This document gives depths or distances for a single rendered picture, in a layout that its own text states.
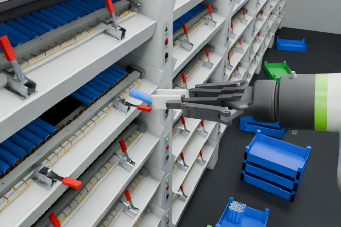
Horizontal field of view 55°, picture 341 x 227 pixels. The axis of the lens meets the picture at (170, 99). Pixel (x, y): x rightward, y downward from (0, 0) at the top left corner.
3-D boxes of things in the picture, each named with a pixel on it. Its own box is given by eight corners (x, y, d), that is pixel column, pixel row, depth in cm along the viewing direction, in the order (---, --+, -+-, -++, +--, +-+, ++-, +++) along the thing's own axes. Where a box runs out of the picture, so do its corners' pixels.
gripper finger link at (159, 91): (186, 90, 63) (188, 89, 63) (155, 90, 66) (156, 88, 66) (189, 104, 64) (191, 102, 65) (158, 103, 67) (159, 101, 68)
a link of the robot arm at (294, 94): (316, 60, 54) (314, 84, 47) (315, 120, 60) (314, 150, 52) (278, 61, 57) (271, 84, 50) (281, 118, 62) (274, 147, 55)
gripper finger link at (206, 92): (243, 89, 58) (245, 86, 59) (186, 86, 63) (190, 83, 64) (245, 109, 59) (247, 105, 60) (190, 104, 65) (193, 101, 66)
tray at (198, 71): (219, 64, 160) (230, 40, 152) (168, 131, 113) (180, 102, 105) (183, 45, 164) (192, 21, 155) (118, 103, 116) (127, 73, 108)
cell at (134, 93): (134, 88, 68) (162, 98, 67) (131, 96, 69) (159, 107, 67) (130, 87, 67) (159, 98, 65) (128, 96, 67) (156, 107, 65)
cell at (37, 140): (19, 128, 67) (44, 144, 66) (11, 134, 66) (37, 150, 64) (19, 122, 66) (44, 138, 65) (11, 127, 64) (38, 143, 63)
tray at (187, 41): (222, 27, 151) (234, -1, 142) (168, 83, 103) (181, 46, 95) (184, 7, 154) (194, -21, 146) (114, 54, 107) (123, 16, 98)
